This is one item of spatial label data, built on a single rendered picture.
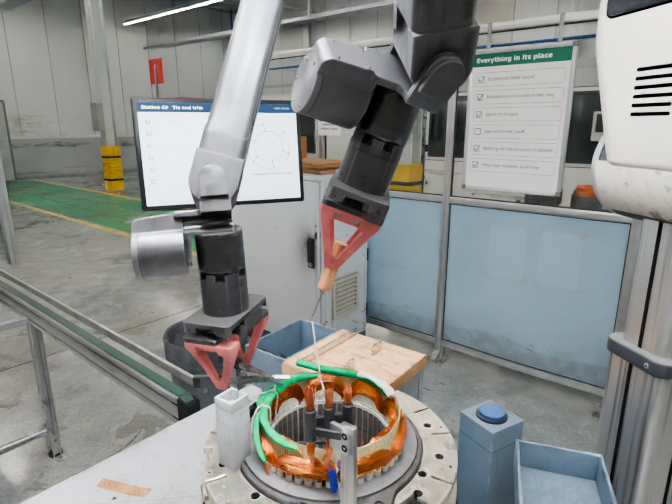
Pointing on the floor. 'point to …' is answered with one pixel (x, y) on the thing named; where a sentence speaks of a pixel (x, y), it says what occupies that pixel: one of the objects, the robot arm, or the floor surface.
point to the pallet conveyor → (164, 390)
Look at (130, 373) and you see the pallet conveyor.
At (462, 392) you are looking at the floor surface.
